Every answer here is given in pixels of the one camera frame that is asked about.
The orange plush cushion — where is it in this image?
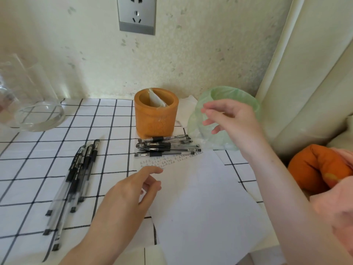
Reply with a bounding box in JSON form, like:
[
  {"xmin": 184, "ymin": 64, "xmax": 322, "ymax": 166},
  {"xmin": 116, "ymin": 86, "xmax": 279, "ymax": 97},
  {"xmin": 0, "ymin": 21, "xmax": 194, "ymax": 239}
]
[{"xmin": 287, "ymin": 144, "xmax": 353, "ymax": 194}]

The green plastic bag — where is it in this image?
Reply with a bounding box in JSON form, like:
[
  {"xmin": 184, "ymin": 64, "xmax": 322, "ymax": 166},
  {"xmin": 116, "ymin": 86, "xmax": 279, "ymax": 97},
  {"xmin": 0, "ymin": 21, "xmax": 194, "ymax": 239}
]
[{"xmin": 188, "ymin": 86, "xmax": 261, "ymax": 151}]

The grey wall power socket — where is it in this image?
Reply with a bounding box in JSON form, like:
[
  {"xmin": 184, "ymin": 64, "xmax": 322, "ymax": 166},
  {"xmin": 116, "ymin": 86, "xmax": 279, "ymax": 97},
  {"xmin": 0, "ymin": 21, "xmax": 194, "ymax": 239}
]
[{"xmin": 116, "ymin": 0, "xmax": 157, "ymax": 36}]

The person's right forearm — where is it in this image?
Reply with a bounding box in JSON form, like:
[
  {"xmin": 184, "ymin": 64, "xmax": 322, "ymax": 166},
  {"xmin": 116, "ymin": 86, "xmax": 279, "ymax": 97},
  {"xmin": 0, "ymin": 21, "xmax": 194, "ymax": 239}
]
[{"xmin": 238, "ymin": 143, "xmax": 353, "ymax": 265}]

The person's left hand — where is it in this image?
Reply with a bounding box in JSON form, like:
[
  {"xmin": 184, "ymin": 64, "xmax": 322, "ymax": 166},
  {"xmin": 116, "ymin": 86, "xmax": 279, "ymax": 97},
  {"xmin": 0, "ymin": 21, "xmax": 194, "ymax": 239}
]
[{"xmin": 90, "ymin": 166, "xmax": 164, "ymax": 241}]

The clear glass jar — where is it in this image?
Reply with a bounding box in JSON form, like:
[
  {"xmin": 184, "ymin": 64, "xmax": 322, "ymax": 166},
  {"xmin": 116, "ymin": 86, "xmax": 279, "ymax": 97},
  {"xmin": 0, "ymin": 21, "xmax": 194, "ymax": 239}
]
[{"xmin": 0, "ymin": 54, "xmax": 67, "ymax": 133}]

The person's left forearm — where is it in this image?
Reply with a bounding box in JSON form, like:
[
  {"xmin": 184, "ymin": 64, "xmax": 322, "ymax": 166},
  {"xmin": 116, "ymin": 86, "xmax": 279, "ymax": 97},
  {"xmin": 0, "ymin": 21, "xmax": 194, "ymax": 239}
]
[{"xmin": 59, "ymin": 226, "xmax": 131, "ymax": 265}]

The white paper sheet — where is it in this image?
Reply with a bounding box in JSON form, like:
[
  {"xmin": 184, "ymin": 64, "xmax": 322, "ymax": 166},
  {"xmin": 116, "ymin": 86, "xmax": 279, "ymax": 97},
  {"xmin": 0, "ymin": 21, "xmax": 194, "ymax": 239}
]
[{"xmin": 136, "ymin": 150, "xmax": 273, "ymax": 265}]

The cream curtain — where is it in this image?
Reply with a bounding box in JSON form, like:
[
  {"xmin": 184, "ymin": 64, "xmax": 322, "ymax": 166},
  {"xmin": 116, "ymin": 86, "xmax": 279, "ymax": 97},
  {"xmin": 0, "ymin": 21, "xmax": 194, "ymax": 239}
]
[{"xmin": 255, "ymin": 0, "xmax": 353, "ymax": 160}]

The white black grid tablecloth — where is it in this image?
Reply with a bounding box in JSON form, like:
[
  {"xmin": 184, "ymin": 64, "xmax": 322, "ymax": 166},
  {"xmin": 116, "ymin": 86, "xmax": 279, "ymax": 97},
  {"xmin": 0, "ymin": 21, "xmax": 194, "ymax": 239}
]
[{"xmin": 0, "ymin": 98, "xmax": 265, "ymax": 265}]

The person's right hand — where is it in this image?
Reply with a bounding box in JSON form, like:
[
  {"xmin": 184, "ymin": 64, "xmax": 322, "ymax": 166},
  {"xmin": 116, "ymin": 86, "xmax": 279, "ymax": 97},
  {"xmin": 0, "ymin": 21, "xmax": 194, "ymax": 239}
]
[{"xmin": 201, "ymin": 99, "xmax": 266, "ymax": 161}]

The white packet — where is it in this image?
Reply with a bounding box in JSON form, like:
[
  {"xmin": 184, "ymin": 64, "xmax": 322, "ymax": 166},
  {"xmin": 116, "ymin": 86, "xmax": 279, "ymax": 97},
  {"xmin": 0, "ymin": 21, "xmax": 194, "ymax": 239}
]
[{"xmin": 149, "ymin": 88, "xmax": 166, "ymax": 109}]

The black capped clear gel pen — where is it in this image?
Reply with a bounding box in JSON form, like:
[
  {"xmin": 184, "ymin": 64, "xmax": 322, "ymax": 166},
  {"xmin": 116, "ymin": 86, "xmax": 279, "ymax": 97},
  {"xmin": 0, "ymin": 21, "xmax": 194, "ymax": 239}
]
[
  {"xmin": 138, "ymin": 135, "xmax": 191, "ymax": 143},
  {"xmin": 137, "ymin": 147, "xmax": 202, "ymax": 152},
  {"xmin": 70, "ymin": 144, "xmax": 94, "ymax": 213},
  {"xmin": 134, "ymin": 151, "xmax": 204, "ymax": 158},
  {"xmin": 136, "ymin": 140, "xmax": 193, "ymax": 148},
  {"xmin": 78, "ymin": 139, "xmax": 100, "ymax": 203},
  {"xmin": 51, "ymin": 163, "xmax": 80, "ymax": 252},
  {"xmin": 43, "ymin": 153, "xmax": 83, "ymax": 236},
  {"xmin": 45, "ymin": 145, "xmax": 87, "ymax": 217}
]

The orange round pen holder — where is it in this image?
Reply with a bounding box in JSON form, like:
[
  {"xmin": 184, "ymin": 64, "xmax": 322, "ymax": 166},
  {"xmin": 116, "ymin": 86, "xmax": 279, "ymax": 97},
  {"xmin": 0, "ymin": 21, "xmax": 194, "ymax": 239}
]
[{"xmin": 134, "ymin": 88, "xmax": 179, "ymax": 139}]

